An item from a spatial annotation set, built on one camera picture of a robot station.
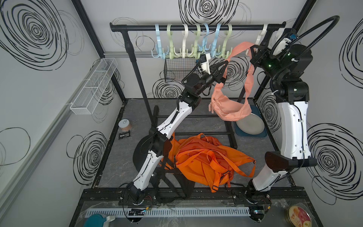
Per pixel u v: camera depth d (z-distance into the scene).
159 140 0.56
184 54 0.60
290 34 0.45
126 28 0.52
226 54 0.57
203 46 0.59
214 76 0.61
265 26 0.52
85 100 0.72
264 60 0.50
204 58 0.59
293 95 0.42
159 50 0.57
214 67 0.62
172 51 0.59
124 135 0.96
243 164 0.85
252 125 1.03
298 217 0.65
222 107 0.82
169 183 0.79
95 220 0.61
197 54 0.57
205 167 0.80
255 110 1.14
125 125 0.98
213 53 0.58
